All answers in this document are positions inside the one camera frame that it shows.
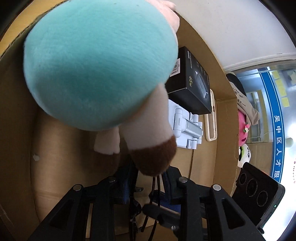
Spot beige printed cloth bag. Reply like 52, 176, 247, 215
230, 82, 260, 125

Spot teal pink plush pig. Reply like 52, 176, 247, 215
23, 1, 180, 176

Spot white panda plush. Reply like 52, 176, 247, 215
237, 144, 251, 168

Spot small black product box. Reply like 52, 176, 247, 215
165, 46, 212, 115

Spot brown cardboard tray box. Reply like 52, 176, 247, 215
1, 1, 238, 240

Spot pink strawberry bear plush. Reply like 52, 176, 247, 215
238, 110, 250, 147

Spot black sunglasses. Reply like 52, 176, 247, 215
139, 176, 181, 240

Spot beige clear phone case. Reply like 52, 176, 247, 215
204, 89, 218, 142

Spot white folding phone stand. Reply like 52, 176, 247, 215
168, 99, 203, 150

